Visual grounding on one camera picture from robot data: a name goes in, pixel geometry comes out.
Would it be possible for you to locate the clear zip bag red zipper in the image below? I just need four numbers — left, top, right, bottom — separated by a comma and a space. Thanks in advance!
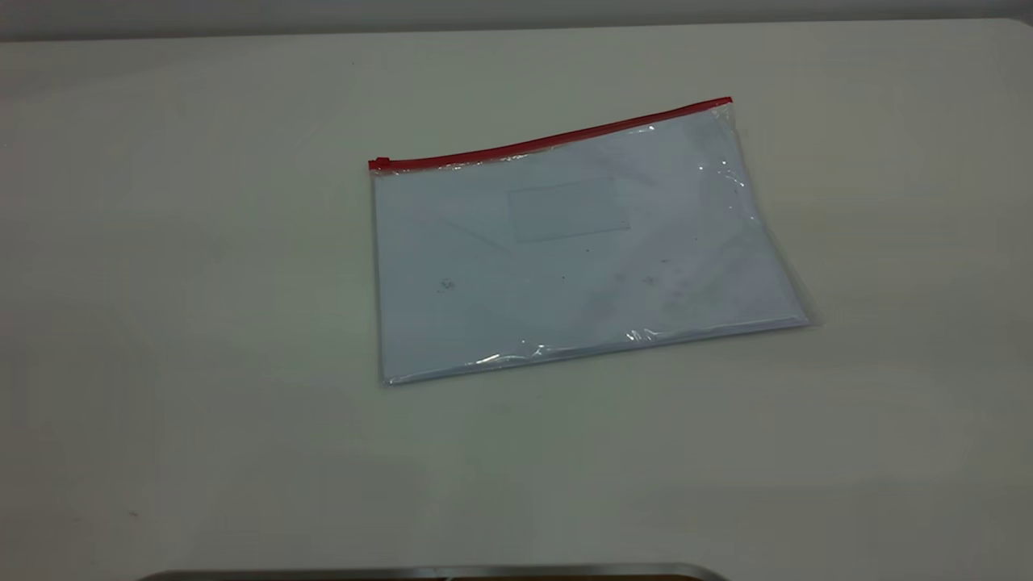
367, 95, 818, 387

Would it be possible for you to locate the silver metal edge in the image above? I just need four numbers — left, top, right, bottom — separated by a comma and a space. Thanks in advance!
139, 562, 731, 581

